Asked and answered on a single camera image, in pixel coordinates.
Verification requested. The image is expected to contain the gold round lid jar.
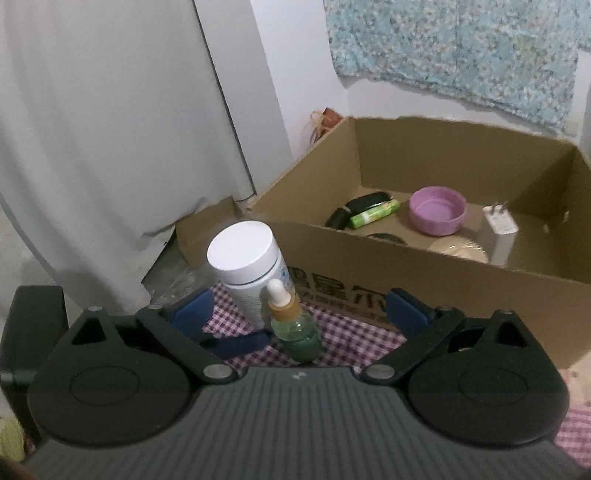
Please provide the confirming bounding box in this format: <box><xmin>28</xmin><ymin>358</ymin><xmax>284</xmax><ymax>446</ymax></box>
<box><xmin>428</xmin><ymin>235</ymin><xmax>489</xmax><ymax>264</ymax></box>

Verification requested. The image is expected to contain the green dropper bottle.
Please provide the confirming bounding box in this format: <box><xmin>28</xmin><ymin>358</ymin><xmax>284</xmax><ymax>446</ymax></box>
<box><xmin>266</xmin><ymin>279</ymin><xmax>322</xmax><ymax>364</ymax></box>

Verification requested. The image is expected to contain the purple plastic bowl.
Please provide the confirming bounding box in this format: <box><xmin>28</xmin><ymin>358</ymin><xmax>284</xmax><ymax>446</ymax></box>
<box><xmin>409</xmin><ymin>186</ymin><xmax>468</xmax><ymax>237</ymax></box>

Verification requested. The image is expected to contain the green lip balm tube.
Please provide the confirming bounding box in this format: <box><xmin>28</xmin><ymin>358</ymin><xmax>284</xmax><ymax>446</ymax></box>
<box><xmin>349</xmin><ymin>199</ymin><xmax>401</xmax><ymax>230</ymax></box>

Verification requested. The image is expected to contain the white power adapter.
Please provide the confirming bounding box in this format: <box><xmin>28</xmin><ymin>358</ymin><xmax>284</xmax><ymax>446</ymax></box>
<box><xmin>478</xmin><ymin>203</ymin><xmax>519</xmax><ymax>266</ymax></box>

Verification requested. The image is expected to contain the black cylindrical tube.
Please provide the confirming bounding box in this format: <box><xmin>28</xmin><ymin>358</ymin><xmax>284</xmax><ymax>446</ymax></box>
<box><xmin>325</xmin><ymin>191</ymin><xmax>392</xmax><ymax>230</ymax></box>

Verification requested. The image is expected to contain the pink checkered bedsheet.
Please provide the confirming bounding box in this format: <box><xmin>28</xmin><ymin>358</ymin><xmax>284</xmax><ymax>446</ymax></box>
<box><xmin>204</xmin><ymin>283</ymin><xmax>590</xmax><ymax>467</ymax></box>

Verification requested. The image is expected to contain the white cylindrical bottle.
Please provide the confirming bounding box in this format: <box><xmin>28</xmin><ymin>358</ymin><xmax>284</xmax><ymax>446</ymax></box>
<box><xmin>206</xmin><ymin>220</ymin><xmax>295</xmax><ymax>330</ymax></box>

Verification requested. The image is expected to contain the small cardboard flap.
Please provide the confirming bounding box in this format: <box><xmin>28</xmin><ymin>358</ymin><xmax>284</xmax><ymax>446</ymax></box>
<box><xmin>175</xmin><ymin>197</ymin><xmax>242</xmax><ymax>267</ymax></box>

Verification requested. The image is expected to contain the brown cardboard box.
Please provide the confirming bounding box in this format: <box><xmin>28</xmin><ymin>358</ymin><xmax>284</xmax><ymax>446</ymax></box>
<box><xmin>239</xmin><ymin>115</ymin><xmax>591</xmax><ymax>370</ymax></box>

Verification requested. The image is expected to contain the grey curtain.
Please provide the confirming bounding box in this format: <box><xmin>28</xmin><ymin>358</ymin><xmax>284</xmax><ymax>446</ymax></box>
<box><xmin>1</xmin><ymin>1</ymin><xmax>253</xmax><ymax>312</ymax></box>

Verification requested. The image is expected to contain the red gift bag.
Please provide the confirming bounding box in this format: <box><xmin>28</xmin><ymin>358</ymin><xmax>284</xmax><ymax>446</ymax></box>
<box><xmin>310</xmin><ymin>107</ymin><xmax>344</xmax><ymax>145</ymax></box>

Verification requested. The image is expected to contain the blue floral wall cloth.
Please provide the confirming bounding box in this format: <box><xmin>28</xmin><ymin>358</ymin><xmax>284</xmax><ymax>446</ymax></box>
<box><xmin>324</xmin><ymin>0</ymin><xmax>590</xmax><ymax>133</ymax></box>

